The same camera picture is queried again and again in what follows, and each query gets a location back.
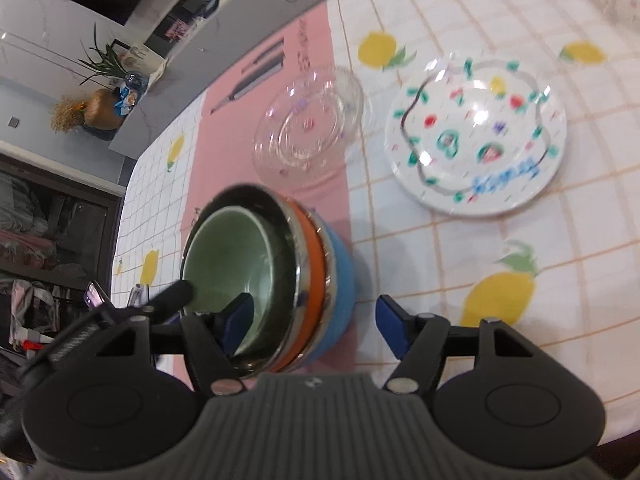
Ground pink photo card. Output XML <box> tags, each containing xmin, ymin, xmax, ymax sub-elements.
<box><xmin>165</xmin><ymin>17</ymin><xmax>193</xmax><ymax>41</ymax></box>

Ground blue steel bowl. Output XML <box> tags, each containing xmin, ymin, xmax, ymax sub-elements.
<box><xmin>280</xmin><ymin>215</ymin><xmax>358</xmax><ymax>366</ymax></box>

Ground blue snack packets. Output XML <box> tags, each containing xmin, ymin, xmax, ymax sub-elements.
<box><xmin>115</xmin><ymin>86</ymin><xmax>140</xmax><ymax>111</ymax></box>

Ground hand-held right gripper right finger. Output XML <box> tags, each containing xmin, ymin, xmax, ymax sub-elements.
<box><xmin>376</xmin><ymin>294</ymin><xmax>538</xmax><ymax>392</ymax></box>

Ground thin-leaved potted plant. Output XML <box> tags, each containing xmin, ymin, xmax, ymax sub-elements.
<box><xmin>77</xmin><ymin>22</ymin><xmax>131</xmax><ymax>86</ymax></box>

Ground white printed vase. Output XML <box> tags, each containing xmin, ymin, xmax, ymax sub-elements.
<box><xmin>122</xmin><ymin>45</ymin><xmax>168</xmax><ymax>86</ymax></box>

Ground white painted plate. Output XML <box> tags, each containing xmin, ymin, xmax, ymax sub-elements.
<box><xmin>384</xmin><ymin>57</ymin><xmax>568</xmax><ymax>218</ymax></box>

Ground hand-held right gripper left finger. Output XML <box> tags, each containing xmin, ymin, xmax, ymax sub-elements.
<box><xmin>97</xmin><ymin>293</ymin><xmax>253</xmax><ymax>396</ymax></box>

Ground pink printed table runner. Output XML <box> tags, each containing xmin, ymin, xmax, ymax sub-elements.
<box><xmin>165</xmin><ymin>2</ymin><xmax>361</xmax><ymax>376</ymax></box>

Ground checked lemon tablecloth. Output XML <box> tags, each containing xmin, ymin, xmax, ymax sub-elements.
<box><xmin>107</xmin><ymin>0</ymin><xmax>640</xmax><ymax>466</ymax></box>

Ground marble television console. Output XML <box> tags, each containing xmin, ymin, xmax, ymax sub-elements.
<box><xmin>107</xmin><ymin>0</ymin><xmax>391</xmax><ymax>156</ymax></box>

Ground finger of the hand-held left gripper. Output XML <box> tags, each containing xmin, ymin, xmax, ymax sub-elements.
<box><xmin>107</xmin><ymin>281</ymin><xmax>194</xmax><ymax>325</ymax></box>

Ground orange steel bowl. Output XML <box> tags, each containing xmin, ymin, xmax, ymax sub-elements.
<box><xmin>185</xmin><ymin>184</ymin><xmax>331</xmax><ymax>378</ymax></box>

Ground green ceramic bowl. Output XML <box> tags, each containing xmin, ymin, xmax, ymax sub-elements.
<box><xmin>181</xmin><ymin>205</ymin><xmax>281</xmax><ymax>356</ymax></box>

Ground golden gourd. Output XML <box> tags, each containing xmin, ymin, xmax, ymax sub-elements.
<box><xmin>50</xmin><ymin>87</ymin><xmax>126</xmax><ymax>133</ymax></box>

